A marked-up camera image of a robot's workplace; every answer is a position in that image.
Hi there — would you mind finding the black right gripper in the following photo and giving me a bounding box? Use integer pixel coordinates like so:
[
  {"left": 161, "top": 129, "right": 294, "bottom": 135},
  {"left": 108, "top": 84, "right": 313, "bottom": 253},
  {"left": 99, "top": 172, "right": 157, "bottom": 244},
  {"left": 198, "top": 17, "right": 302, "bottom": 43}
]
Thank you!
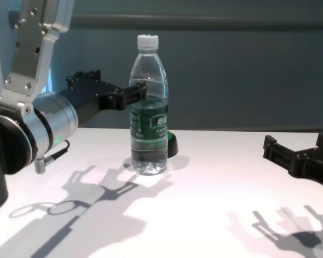
[{"left": 263, "top": 133, "right": 323, "bottom": 194}]

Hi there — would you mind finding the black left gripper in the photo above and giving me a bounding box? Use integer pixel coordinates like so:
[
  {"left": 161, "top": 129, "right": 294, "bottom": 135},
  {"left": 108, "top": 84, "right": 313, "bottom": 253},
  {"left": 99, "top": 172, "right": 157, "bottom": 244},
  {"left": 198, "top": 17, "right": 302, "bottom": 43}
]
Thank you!
[{"left": 56, "top": 69, "right": 148, "bottom": 127}]

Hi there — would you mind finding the clear water bottle green label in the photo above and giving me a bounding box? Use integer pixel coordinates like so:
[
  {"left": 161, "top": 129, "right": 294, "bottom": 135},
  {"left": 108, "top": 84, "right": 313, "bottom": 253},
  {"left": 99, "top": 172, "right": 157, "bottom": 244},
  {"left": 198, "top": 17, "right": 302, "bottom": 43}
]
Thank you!
[{"left": 128, "top": 34, "right": 170, "bottom": 176}]

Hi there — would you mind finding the bright window glass strip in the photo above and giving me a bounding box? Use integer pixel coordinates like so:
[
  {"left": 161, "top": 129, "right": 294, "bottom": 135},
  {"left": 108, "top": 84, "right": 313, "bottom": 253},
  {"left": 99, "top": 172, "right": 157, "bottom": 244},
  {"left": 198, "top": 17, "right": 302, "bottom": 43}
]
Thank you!
[{"left": 44, "top": 68, "right": 54, "bottom": 94}]

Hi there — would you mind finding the green YES button black base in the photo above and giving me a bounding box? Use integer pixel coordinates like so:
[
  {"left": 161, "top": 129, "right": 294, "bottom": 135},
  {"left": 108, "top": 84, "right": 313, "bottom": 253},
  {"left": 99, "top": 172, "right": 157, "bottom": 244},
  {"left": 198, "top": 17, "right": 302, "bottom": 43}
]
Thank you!
[{"left": 165, "top": 132, "right": 180, "bottom": 159}]

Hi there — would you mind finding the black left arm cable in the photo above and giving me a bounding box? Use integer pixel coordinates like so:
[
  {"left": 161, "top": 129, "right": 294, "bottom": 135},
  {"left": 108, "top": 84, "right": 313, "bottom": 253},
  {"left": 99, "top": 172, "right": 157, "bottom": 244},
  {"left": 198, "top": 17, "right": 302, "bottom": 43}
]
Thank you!
[{"left": 34, "top": 139, "right": 71, "bottom": 175}]

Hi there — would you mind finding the grey blind bottom rail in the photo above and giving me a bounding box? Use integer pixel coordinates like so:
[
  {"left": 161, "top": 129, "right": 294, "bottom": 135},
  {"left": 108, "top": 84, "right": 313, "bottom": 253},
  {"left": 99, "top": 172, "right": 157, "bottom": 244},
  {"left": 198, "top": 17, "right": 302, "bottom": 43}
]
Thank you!
[{"left": 8, "top": 10, "right": 323, "bottom": 31}]

